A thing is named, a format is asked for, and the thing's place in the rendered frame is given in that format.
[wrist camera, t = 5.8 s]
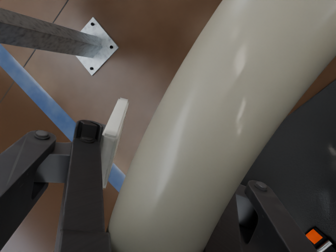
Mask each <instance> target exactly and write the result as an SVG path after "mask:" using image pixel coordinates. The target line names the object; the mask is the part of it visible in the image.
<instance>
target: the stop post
mask: <svg viewBox="0 0 336 252"><path fill-rule="evenodd" d="M0 44H6V45H13V46H19V47H25V48H31V49H37V50H43V51H50V52H56V53H62V54H68V55H74V56H76V57H77V58H78V59H79V61H80V62H81V63H82V64H83V66H84V67H85V68H86V69H87V70H88V72H89V73H90V74H91V75H92V76H93V75H94V74H95V73H96V72H97V71H98V70H99V69H100V68H101V66H102V65H103V64H104V63H105V62H106V61H107V60H108V59H109V58H110V57H111V56H112V55H113V54H114V53H115V52H116V51H117V49H118V48H119V47H118V46H117V44H116V43H115V42H114V41H113V40H112V38H111V37H110V36H109V35H108V34H107V32H106V31H105V30H104V29H103V28H102V26H101V25H100V24H99V23H98V22H97V20H96V19H95V18H94V17H92V19H91V20H90V21H89V22H88V23H87V24H86V26H85V27H84V28H83V29H82V30H81V31H77V30H74V29H71V28H67V27H64V26H60V25H57V24H54V23H50V22H47V21H44V20H40V19H37V18H34V17H30V16H27V15H23V14H20V13H17V12H13V11H10V10H7V9H3V8H0Z"/></svg>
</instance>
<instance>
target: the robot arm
mask: <svg viewBox="0 0 336 252"><path fill-rule="evenodd" d="M128 106H129V101H128V99H125V98H120V99H118V101H117V103H116V105H115V107H114V110H113V112H112V114H111V116H110V118H109V120H108V123H107V125H106V124H102V123H98V122H96V121H92V120H86V119H84V120H78V121H77V122H76V125H75V130H74V135H73V140H72V142H56V139H57V137H56V136H55V135H54V134H52V133H50V132H48V131H44V130H34V131H30V132H28V133H26V134H25V135H24V136H23V137H21V138H20V139H19V140H17V141H16V142H15V143H14V144H12V145H11V146H10V147H8V148H7V149H6V150H5V151H3V152H2V153H1V154H0V251H1V250H2V248H3V247H4V246H5V244H6V243H7V242H8V240H9V239H10V238H11V236H12V235H13V234H14V232H15V231H16V230H17V228H18V227H19V225H20V224H21V223H22V221H23V220H24V219H25V217H26V216H27V215H28V213H29V212H30V211H31V209H32V208H33V207H34V205H35V204H36V202H37V201H38V200H39V198H40V197H41V196H42V194H43V193H44V192H45V190H46V189H47V188H48V185H49V183H64V188H63V194H62V201H61V208H60V214H59V221H58V227H57V234H56V241H55V247H54V252H112V249H111V237H110V233H109V232H105V216H104V198H103V188H106V186H107V182H108V179H109V175H110V172H111V169H112V165H113V162H114V159H115V155H116V152H117V148H118V145H119V142H120V138H121V134H122V130H123V126H124V122H125V118H126V114H127V110H128ZM203 252H318V251H317V250H316V249H315V247H314V246H313V245H312V243H311V242H310V240H309V239H308V238H307V236H306V235H305V234H304V232H303V231H302V230H301V228H300V227H299V226H298V224H297V223H296V221H295V220H294V219H293V217H292V216H291V215H290V213H289V212H288V211H287V209H286V208H285V206H284V205H283V204H282V202H281V201H280V200H279V198H278V197H277V196H276V194H275V193H274V192H273V190H272V189H271V188H270V187H269V186H267V185H266V184H265V183H263V182H261V181H256V180H249V182H248V183H247V186H244V185H241V184H240V185H239V186H238V188H237V189H236V191H235V193H234V195H233V196H232V198H231V200H230V201H229V203H228V205H227V207H226V208H225V210H224V212H223V214H222V215H221V217H220V219H219V221H218V223H217V225H216V227H215V228H214V230H213V232H212V234H211V236H210V238H209V240H208V242H207V244H206V246H205V248H204V250H203Z"/></svg>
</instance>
